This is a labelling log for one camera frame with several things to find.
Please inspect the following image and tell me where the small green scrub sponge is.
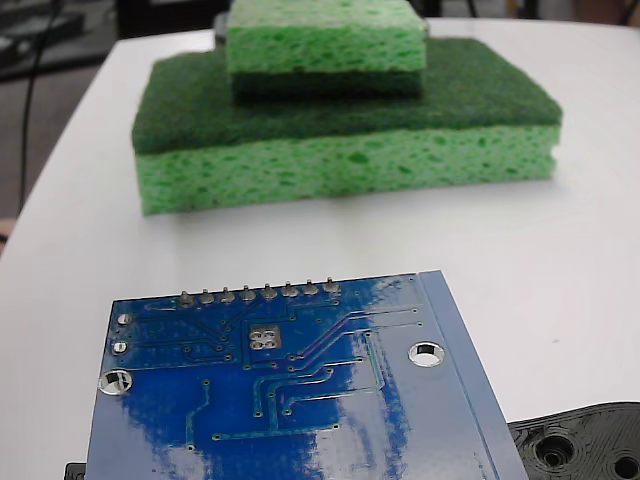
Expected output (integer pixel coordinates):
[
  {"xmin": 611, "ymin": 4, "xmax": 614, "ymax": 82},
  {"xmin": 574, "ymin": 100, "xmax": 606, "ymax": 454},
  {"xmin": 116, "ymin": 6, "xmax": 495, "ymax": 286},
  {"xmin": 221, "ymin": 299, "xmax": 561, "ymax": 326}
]
[{"xmin": 224, "ymin": 0, "xmax": 429, "ymax": 104}]

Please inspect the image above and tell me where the blue printed circuit board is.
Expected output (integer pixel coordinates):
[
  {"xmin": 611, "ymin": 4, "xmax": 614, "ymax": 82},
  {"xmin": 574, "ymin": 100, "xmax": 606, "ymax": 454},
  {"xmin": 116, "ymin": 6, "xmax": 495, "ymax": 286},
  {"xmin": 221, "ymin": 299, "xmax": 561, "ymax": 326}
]
[{"xmin": 84, "ymin": 269, "xmax": 531, "ymax": 480}]

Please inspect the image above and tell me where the large green scrub sponge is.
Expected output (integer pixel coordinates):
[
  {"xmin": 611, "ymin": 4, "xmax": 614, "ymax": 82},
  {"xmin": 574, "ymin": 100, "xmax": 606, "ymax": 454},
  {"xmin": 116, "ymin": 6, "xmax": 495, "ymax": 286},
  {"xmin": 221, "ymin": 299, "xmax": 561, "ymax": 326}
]
[{"xmin": 130, "ymin": 37, "xmax": 564, "ymax": 217}]

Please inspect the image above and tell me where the black background furniture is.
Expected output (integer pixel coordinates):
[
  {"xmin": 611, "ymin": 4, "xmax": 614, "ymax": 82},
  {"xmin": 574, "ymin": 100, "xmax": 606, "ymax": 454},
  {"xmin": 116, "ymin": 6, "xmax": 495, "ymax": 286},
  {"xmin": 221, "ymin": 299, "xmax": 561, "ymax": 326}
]
[{"xmin": 117, "ymin": 0, "xmax": 232, "ymax": 40}]

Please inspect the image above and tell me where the dark background equipment box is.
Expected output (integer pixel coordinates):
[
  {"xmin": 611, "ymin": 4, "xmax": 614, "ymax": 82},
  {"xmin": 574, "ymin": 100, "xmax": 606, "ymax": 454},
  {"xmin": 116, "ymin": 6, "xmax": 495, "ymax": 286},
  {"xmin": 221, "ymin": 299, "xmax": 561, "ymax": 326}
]
[{"xmin": 0, "ymin": 9, "xmax": 86, "ymax": 81}]

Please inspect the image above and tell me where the black hanging cable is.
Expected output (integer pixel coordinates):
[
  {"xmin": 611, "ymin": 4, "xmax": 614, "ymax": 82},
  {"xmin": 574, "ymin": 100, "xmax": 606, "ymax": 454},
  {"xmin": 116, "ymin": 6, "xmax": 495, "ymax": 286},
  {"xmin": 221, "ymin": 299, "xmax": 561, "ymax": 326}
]
[{"xmin": 17, "ymin": 0, "xmax": 64, "ymax": 216}]

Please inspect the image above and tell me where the black plastic mount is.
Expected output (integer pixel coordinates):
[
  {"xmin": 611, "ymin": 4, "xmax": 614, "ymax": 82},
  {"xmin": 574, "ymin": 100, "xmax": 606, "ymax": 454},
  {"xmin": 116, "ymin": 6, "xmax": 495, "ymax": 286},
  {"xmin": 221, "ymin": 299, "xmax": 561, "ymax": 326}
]
[{"xmin": 64, "ymin": 399, "xmax": 640, "ymax": 480}]

